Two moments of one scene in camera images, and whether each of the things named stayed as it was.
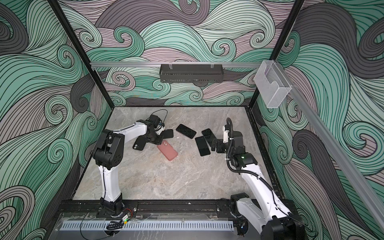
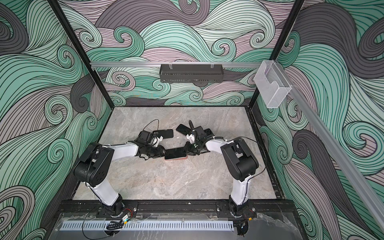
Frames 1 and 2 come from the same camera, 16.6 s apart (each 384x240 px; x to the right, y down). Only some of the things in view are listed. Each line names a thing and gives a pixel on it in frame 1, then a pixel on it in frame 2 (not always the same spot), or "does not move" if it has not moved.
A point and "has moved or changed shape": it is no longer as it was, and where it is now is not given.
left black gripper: x=158 y=142 -> x=160 y=153
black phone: x=209 y=136 does not move
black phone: x=202 y=146 has moved or changed shape
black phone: x=169 y=152 -> x=177 y=158
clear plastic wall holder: x=272 y=83 does not move
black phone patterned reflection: x=186 y=131 does not move
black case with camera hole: x=167 y=133 does not move
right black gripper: x=220 y=149 -> x=188 y=150
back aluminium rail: x=176 y=64 does not move
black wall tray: x=191 y=73 does not move
